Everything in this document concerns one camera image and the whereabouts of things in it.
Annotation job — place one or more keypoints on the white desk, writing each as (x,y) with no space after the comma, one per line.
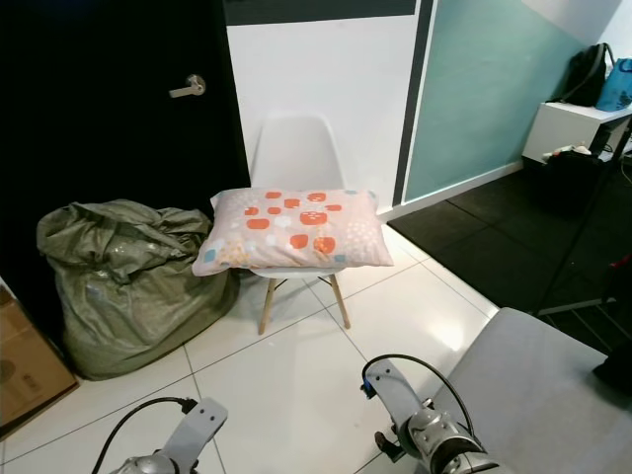
(568,128)

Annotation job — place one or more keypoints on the black backpack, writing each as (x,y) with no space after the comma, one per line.
(585,74)

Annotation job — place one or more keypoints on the black door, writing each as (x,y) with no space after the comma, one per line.
(118,168)

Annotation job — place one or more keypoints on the black stand pole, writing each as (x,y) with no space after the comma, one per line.
(588,212)

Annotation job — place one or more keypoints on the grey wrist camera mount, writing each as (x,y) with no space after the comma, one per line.
(197,430)
(390,390)

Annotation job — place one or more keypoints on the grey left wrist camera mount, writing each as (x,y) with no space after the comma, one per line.
(197,430)

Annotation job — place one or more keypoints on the black bin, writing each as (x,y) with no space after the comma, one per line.
(568,183)

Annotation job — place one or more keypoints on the brown cardboard box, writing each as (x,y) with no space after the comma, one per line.
(25,375)

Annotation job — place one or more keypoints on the black floor mat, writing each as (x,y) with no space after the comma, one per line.
(494,247)

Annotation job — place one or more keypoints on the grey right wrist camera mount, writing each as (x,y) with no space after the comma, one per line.
(390,390)

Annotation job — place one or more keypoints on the blue bag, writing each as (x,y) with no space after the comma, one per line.
(617,87)

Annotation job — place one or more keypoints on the green woven sack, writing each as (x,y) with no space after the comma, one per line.
(128,296)

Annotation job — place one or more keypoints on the pink pillow with orange pattern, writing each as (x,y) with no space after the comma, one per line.
(291,232)

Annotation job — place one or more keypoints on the white plastic chair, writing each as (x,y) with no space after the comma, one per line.
(296,153)

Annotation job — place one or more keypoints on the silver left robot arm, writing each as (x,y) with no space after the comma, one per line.
(148,466)

